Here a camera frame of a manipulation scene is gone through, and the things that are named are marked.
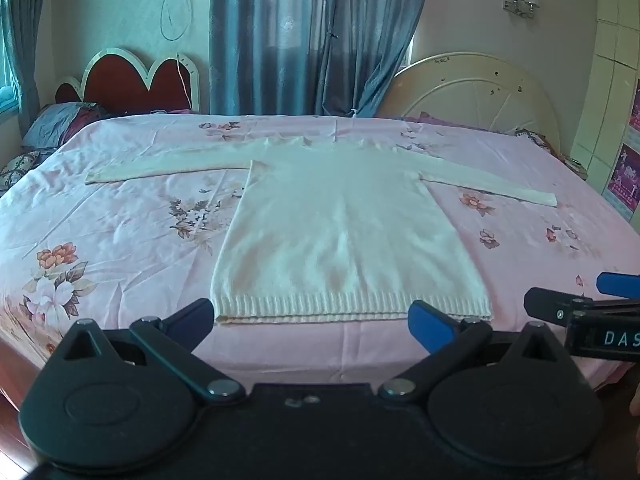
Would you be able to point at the cream round headboard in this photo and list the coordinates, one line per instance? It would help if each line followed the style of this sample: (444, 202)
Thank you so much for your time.
(465, 100)

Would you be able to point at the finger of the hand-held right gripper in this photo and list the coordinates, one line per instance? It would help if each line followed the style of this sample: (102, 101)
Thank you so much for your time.
(618, 284)
(555, 304)

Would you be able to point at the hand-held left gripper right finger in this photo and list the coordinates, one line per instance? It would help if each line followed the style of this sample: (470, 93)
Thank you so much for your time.
(426, 325)

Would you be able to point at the pink floral bedsheet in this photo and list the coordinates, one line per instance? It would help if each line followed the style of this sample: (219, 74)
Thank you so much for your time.
(125, 240)

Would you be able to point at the white knit sweater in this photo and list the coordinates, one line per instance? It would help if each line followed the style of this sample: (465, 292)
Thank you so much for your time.
(340, 240)

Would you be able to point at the red scalloped headboard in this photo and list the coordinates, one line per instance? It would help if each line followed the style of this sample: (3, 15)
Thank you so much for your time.
(115, 85)

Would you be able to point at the purple wall poster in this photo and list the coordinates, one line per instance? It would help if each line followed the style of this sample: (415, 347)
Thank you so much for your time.
(625, 180)
(635, 107)

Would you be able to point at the blue pillow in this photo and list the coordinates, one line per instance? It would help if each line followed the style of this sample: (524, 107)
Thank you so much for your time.
(55, 122)

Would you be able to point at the blue-grey curtain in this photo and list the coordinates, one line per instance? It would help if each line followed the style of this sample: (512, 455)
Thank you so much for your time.
(300, 35)

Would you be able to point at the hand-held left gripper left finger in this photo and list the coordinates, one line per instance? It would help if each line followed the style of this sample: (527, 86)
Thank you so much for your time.
(194, 317)

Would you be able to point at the teal window curtain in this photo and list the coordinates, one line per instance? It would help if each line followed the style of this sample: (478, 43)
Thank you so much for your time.
(25, 35)

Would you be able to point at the dark floral pillow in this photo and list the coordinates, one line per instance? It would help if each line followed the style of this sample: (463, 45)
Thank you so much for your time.
(17, 167)
(530, 138)

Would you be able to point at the cream wardrobe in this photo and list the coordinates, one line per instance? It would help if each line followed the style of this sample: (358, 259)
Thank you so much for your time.
(610, 60)

